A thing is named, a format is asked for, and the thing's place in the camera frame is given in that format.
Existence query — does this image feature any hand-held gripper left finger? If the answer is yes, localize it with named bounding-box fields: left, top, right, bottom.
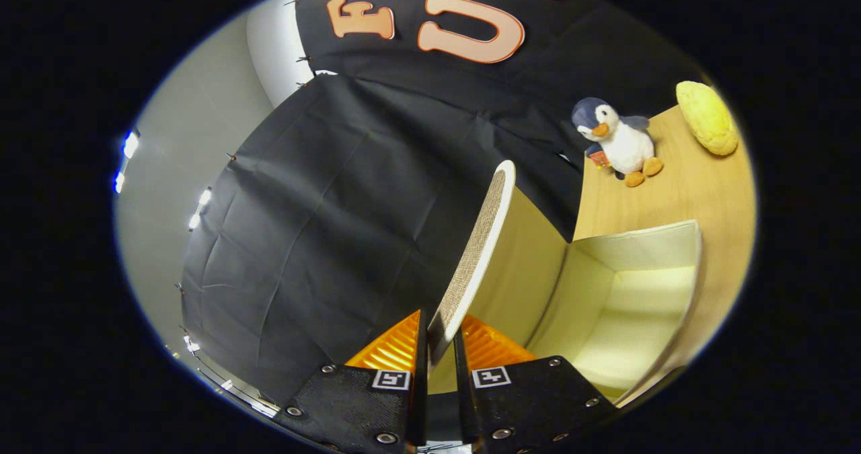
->
left=272, top=309, right=429, bottom=454

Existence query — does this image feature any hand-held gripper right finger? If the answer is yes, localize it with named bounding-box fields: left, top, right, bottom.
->
left=452, top=314, right=618, bottom=454

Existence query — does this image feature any beige fabric storage box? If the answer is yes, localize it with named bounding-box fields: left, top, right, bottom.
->
left=427, top=160, right=704, bottom=408

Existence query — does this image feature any black backdrop cloth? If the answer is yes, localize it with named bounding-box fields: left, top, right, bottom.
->
left=180, top=0, right=707, bottom=408

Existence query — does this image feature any penguin plush toy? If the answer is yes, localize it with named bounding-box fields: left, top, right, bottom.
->
left=572, top=98, right=665, bottom=188

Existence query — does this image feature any yellow bun plush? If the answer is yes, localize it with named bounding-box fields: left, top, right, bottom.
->
left=676, top=81, right=739, bottom=157

